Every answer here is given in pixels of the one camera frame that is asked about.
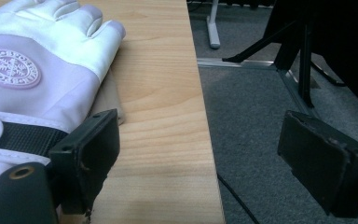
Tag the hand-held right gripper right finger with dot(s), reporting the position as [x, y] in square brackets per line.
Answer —
[317, 161]

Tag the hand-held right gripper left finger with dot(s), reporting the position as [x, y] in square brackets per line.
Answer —
[87, 155]

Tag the white glove with round emblem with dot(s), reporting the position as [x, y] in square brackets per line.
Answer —
[49, 77]

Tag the black tripod stand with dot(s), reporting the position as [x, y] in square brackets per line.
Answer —
[304, 68]

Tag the white metal desk leg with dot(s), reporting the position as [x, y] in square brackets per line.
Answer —
[213, 31]

